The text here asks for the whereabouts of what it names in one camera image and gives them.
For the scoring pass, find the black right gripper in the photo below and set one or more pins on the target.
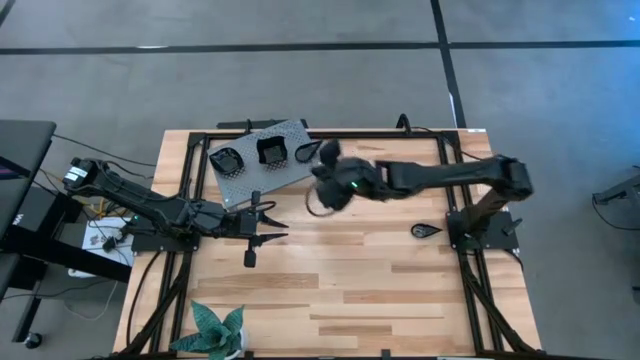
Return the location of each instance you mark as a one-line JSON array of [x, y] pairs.
[[350, 180]]

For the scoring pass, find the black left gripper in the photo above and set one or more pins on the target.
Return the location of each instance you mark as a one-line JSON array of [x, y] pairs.
[[242, 225]]

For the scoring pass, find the grey perforated metal shelf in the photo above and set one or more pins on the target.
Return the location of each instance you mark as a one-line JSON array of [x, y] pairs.
[[260, 180]]

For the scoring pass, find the black teardrop mini plate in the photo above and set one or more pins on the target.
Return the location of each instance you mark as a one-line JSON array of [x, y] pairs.
[[307, 150], [422, 230]]

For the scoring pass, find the black leaf-shaped mini plate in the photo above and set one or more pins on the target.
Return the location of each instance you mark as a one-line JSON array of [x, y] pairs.
[[226, 161]]

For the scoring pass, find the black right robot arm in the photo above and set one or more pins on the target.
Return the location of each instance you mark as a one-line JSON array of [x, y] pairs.
[[450, 175]]

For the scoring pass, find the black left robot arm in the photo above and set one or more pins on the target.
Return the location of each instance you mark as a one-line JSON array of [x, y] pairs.
[[150, 207]]

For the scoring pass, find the black mounting bar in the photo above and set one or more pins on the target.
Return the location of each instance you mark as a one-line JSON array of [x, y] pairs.
[[235, 124]]

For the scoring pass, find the green potted plant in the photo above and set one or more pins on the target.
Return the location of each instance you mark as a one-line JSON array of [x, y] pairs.
[[210, 332]]

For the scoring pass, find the white power strip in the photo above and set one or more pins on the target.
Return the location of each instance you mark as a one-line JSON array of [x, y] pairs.
[[95, 240]]

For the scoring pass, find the black computer case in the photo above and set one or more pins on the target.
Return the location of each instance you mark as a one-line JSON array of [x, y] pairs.
[[35, 210]]

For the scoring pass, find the black desk top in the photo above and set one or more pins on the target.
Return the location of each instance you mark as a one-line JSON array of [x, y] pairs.
[[25, 145]]

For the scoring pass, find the black caster wheel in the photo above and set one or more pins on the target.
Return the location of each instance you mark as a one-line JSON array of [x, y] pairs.
[[33, 341]]

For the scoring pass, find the black floor stand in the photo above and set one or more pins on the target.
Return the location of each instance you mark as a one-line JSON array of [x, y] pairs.
[[620, 192]]

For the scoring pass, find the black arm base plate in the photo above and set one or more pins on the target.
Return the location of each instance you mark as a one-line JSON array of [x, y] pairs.
[[150, 244], [487, 242]]

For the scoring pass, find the black desk leg frame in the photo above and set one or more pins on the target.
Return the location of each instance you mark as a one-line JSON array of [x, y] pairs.
[[65, 252]]

